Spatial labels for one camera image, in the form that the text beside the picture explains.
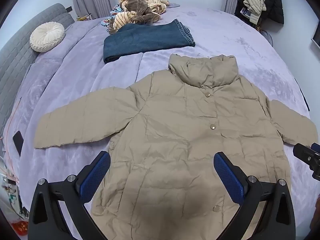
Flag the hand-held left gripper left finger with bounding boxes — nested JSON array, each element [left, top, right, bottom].
[[28, 151, 111, 240]]

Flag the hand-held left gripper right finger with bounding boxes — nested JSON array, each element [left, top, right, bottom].
[[214, 151, 297, 240]]

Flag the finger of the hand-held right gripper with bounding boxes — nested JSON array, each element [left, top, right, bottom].
[[293, 142, 320, 180]]

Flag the beige puffer jacket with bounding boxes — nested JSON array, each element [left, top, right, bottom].
[[34, 54, 318, 240]]

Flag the black phone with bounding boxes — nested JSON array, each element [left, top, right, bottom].
[[12, 130, 25, 157]]

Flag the lilac fleece blanket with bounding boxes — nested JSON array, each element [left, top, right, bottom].
[[2, 5, 312, 240]]

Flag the grey quilted headboard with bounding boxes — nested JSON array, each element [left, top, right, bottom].
[[0, 3, 75, 135]]

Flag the folded blue jeans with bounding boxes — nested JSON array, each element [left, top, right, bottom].
[[103, 19, 196, 64]]

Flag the round white pillow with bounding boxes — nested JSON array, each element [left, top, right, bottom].
[[29, 22, 65, 53]]

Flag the hanging beige down jacket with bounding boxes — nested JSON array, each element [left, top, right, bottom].
[[243, 0, 267, 25]]

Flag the hanging black coat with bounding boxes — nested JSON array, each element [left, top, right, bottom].
[[236, 0, 285, 25]]

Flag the colourful printed cloth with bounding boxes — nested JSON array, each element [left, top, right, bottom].
[[101, 4, 125, 28]]

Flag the brown plush toy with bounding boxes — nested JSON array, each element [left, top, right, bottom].
[[119, 0, 160, 24]]

